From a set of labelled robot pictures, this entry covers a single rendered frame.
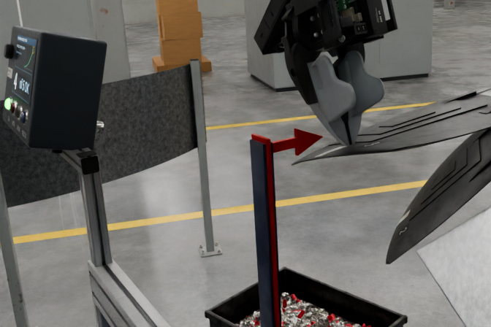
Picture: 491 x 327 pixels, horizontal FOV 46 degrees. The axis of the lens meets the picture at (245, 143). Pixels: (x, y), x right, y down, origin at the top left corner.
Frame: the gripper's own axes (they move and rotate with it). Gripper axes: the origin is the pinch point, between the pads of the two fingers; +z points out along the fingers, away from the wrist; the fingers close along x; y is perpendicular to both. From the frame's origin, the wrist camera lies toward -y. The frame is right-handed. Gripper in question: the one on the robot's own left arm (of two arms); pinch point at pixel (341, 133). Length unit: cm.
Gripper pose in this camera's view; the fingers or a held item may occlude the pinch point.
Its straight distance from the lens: 60.2
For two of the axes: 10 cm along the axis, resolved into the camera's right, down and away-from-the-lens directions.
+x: 8.6, -2.0, 4.8
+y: 4.7, -0.9, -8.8
